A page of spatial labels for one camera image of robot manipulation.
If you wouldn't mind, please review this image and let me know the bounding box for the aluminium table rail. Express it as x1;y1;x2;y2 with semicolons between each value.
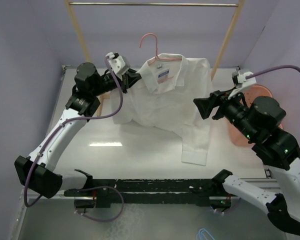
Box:
243;168;281;193

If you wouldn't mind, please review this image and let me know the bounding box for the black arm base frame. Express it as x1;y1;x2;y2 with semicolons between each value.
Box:
64;175;228;209

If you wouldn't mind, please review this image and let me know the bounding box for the wooden clothes rack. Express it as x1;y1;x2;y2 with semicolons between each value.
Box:
63;0;246;117

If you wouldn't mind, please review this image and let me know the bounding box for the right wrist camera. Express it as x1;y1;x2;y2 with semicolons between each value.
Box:
228;70;257;100

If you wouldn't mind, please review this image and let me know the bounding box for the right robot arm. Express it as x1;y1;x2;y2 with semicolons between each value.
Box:
193;90;300;236

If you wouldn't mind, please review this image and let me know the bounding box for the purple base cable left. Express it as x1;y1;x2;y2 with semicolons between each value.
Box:
73;185;125;222

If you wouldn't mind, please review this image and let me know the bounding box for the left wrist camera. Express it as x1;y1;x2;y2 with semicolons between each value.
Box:
106;52;130;75

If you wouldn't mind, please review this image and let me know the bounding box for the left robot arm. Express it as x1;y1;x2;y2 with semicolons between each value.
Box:
14;62;141;199

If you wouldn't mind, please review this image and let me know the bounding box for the pink wire hanger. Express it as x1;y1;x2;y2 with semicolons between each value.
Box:
139;32;182;65

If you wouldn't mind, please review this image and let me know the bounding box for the blue wire hanger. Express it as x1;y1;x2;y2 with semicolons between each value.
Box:
195;228;215;240

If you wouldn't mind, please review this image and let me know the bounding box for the pink plastic basket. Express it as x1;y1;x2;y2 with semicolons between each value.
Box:
225;84;274;148

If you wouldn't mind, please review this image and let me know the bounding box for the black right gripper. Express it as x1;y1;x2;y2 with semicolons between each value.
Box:
192;84;257;140

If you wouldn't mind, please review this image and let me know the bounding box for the white dress shirt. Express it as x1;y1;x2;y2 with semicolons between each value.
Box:
110;53;213;166

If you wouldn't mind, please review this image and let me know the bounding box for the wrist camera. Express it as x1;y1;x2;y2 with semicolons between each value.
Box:
228;70;257;100
106;52;130;75

